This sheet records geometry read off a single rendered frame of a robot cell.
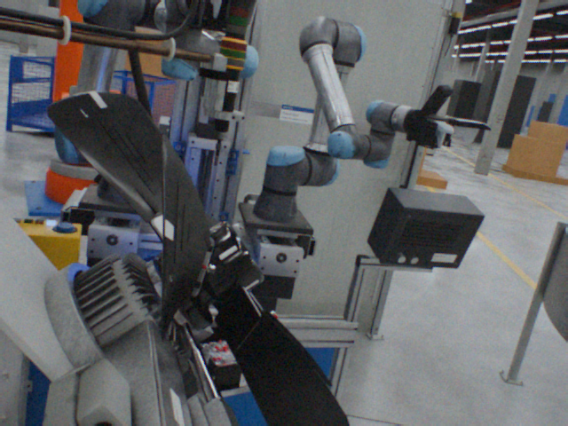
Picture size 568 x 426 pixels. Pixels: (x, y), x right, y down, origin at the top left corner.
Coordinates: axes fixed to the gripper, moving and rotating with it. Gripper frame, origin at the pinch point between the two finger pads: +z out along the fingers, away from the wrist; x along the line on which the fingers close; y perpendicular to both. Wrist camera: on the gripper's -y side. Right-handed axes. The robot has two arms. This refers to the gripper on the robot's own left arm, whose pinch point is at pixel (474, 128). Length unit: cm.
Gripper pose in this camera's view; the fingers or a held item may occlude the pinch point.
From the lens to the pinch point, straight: 146.7
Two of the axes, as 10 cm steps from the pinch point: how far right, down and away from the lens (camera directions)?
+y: -0.7, 9.4, 3.4
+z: 5.8, 3.1, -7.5
